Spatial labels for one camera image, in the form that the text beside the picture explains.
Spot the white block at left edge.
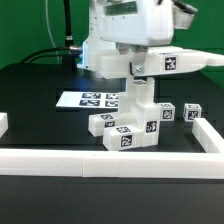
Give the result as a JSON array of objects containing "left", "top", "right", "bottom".
[{"left": 0, "top": 113, "right": 8, "bottom": 135}]

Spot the white chair seat part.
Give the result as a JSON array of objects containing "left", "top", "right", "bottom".
[{"left": 118, "top": 78, "right": 161, "bottom": 147}]

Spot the white chair back part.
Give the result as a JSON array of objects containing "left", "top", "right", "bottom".
[{"left": 99, "top": 47, "right": 224, "bottom": 79}]

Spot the black thick cable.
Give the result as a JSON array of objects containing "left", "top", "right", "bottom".
[{"left": 20, "top": 45, "right": 84, "bottom": 64}]

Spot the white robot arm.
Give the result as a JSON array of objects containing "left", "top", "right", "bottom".
[{"left": 78, "top": 0, "right": 198, "bottom": 79}]

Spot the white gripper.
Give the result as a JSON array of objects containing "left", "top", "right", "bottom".
[{"left": 96, "top": 0, "right": 174, "bottom": 75}]

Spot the thin grey cable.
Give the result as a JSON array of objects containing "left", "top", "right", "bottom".
[{"left": 45, "top": 0, "right": 63, "bottom": 64}]

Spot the white marker sheet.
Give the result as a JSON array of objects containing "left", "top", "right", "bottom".
[{"left": 56, "top": 91, "right": 118, "bottom": 109}]

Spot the black vertical cable post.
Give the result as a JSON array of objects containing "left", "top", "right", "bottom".
[{"left": 63, "top": 0, "right": 74, "bottom": 64}]

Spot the white U-shaped fence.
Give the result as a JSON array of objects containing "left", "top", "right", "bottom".
[{"left": 0, "top": 118, "right": 224, "bottom": 179}]

